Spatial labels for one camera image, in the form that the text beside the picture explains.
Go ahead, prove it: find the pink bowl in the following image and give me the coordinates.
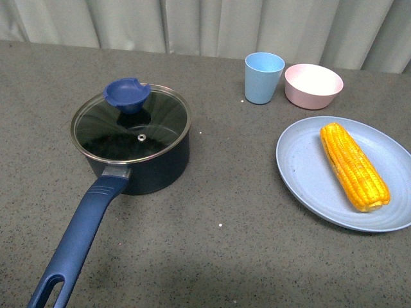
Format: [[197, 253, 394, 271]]
[[284, 64, 344, 110]]

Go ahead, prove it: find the glass lid with blue knob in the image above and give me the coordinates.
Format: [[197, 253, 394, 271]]
[[71, 77, 192, 164]]

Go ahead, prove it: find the dark blue saucepan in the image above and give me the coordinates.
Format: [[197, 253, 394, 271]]
[[28, 128, 189, 307]]

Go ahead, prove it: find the yellow corn cob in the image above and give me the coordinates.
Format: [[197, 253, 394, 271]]
[[320, 123, 391, 212]]

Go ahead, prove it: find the light blue cup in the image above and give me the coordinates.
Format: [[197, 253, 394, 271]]
[[245, 52, 285, 105]]

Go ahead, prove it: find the white curtain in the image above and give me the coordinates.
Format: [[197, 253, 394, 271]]
[[1, 1, 410, 73]]

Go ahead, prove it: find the light blue plate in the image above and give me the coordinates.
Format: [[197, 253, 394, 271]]
[[276, 116, 410, 232]]

